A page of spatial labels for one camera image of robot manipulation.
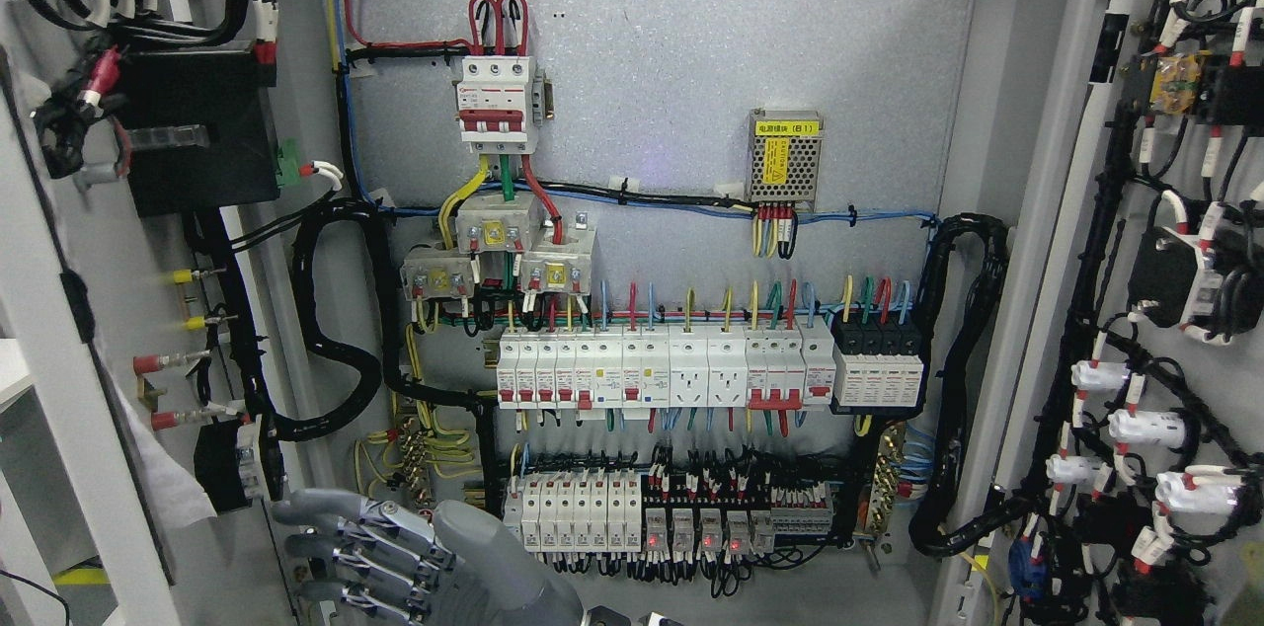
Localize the grey cabinet door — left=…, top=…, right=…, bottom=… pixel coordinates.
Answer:
left=0, top=0, right=327, bottom=626
left=913, top=0, right=1261, bottom=625

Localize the black corrugated cable conduit right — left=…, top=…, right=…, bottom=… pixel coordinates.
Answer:
left=908, top=212, right=1014, bottom=560

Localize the white socket breaker row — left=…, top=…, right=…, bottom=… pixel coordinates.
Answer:
left=495, top=322, right=838, bottom=420

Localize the black corrugated cable conduit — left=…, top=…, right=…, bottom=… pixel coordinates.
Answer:
left=908, top=212, right=1014, bottom=560
left=288, top=197, right=501, bottom=443

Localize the relay row with red leds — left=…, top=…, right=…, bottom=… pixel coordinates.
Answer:
left=638, top=502, right=834, bottom=568

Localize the black corrugated cable conduit left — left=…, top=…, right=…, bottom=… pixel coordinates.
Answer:
left=288, top=197, right=501, bottom=443

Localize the white three pole main breaker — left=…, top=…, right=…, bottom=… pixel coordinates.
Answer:
left=455, top=54, right=545, bottom=156

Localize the black surge protector block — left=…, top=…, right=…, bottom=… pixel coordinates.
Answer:
left=830, top=314, right=924, bottom=419

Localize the metal mesh power supply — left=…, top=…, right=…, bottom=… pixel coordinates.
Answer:
left=746, top=107, right=825, bottom=211

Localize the white desk edge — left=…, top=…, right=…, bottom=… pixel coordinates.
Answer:
left=0, top=338, right=35, bottom=412

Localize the current transformer cluster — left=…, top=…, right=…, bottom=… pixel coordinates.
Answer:
left=399, top=193, right=595, bottom=305

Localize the white lower breaker row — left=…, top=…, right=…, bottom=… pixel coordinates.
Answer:
left=502, top=469, right=646, bottom=560

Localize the grey robot hand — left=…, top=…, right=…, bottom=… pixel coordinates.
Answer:
left=273, top=489, right=589, bottom=625

